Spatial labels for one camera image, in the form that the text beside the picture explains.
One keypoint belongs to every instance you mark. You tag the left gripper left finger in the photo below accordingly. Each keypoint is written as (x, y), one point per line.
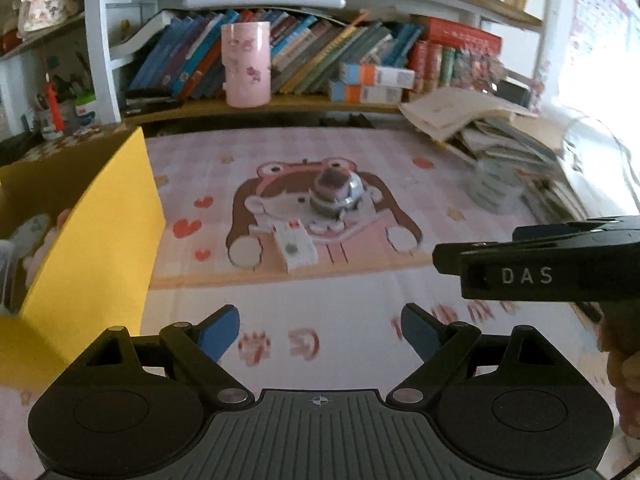
(196, 349)

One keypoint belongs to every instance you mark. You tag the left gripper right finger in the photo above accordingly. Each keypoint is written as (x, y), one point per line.
(443, 350)

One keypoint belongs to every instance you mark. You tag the person's right hand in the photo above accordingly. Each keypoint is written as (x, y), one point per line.
(623, 374)

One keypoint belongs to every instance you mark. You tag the pile of papers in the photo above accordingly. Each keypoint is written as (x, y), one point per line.
(572, 166)

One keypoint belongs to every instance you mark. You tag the yellow cardboard box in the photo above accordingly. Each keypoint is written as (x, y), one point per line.
(98, 269)

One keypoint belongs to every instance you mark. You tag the grey toy car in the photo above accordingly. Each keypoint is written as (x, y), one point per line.
(335, 191)

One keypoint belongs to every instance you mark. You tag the wooden chessboard box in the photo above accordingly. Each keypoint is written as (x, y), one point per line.
(80, 136)

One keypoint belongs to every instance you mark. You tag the red book set box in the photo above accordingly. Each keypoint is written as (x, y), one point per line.
(450, 34)

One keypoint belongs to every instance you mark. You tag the white green cup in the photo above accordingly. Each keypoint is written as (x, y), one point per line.
(86, 108)

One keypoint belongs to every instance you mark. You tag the orange blue box lower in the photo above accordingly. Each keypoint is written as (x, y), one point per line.
(350, 93)

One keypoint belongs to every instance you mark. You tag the orange blue box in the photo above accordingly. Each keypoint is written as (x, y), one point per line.
(378, 76)
(350, 93)

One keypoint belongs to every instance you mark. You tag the orange blue box upper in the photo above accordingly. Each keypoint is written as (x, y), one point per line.
(378, 76)

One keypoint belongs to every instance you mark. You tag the pink patterned cylinder cup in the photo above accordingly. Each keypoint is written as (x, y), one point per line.
(246, 57)

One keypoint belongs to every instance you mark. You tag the white bookshelf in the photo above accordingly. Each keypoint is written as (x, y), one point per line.
(157, 60)

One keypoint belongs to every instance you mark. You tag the alphabet wall poster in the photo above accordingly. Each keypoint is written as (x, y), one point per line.
(597, 70)

